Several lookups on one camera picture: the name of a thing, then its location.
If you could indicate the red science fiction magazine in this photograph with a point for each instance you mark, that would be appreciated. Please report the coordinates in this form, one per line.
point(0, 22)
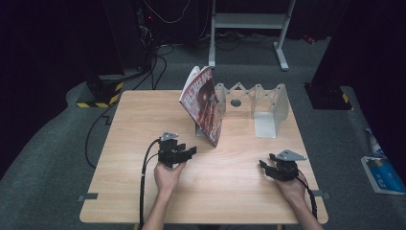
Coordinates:
point(204, 108)

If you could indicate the grey tape strip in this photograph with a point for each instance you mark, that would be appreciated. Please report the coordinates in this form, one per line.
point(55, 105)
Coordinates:
point(87, 197)
point(322, 194)

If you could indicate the black base with yellow stripes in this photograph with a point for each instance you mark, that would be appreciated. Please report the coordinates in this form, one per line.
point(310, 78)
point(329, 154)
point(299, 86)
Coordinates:
point(328, 97)
point(102, 92)

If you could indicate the white packet on floor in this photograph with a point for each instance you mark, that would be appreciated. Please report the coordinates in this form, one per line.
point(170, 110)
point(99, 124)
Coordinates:
point(373, 143)

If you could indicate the round grey table grommet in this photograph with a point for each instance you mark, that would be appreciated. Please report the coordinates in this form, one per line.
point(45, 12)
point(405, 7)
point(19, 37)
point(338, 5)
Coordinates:
point(236, 103)

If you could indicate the person's right hand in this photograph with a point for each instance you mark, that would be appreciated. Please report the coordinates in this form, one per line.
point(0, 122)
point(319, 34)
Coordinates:
point(292, 191)

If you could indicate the dark computer cabinet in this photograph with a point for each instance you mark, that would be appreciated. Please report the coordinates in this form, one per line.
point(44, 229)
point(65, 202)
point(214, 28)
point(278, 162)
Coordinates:
point(127, 35)

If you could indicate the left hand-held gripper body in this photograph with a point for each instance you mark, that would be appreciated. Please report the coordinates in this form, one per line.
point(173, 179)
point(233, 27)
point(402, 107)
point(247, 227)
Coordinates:
point(166, 151)

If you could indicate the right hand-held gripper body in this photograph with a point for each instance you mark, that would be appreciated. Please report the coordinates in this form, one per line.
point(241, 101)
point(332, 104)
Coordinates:
point(286, 166)

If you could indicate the grey metal file rack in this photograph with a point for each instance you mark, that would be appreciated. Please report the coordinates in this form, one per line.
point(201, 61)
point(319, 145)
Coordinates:
point(268, 124)

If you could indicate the person's left hand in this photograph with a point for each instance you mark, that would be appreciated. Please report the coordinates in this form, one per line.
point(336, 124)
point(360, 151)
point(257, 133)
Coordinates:
point(167, 179)

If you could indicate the blue and white book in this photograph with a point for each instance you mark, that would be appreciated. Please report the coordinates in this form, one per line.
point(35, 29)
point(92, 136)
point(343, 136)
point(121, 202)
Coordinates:
point(381, 175)

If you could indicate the white metal stand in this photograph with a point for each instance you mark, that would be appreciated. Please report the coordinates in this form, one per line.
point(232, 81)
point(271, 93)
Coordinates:
point(249, 20)

